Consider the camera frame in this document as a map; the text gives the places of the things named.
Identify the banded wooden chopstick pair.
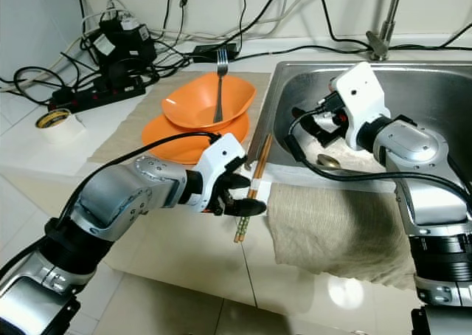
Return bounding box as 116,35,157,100
235,134,274,244

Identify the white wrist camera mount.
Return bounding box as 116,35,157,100
195,132,248,214
332,61,390,151

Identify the silver metal fork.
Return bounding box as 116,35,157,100
212,47,228,124

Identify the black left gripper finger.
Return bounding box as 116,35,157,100
229,199,268,218

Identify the orange plastic plate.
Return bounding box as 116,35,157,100
142,110,248,166

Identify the black power adapter brick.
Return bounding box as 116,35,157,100
192,44,238,63

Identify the thick black cable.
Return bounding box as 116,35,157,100
317,0,371,52

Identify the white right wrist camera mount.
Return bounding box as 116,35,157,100
332,61,390,151

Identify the beige hanging towel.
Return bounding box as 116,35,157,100
268,184,425,291

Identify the gold metal spoon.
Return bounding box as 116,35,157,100
316,154,341,170

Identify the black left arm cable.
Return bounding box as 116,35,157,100
53,131,222,229

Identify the white base cabinet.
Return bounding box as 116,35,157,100
162,180,421,310

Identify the orange plastic bowl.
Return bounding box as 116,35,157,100
161,72,257,129

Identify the steel sink faucet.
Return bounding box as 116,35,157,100
367,0,406,61

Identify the black power strip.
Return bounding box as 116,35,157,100
48,80,147,114

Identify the black cable with clear marker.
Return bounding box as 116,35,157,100
237,40,472,59

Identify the tape roll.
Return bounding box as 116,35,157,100
35,108,78,142

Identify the beige woven placemat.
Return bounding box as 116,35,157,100
88,71,270,182

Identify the black battery charger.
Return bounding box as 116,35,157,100
85,12,156,77

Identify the stainless steel sink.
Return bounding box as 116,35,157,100
251,60,472,196

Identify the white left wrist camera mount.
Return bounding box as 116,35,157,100
195,132,248,214

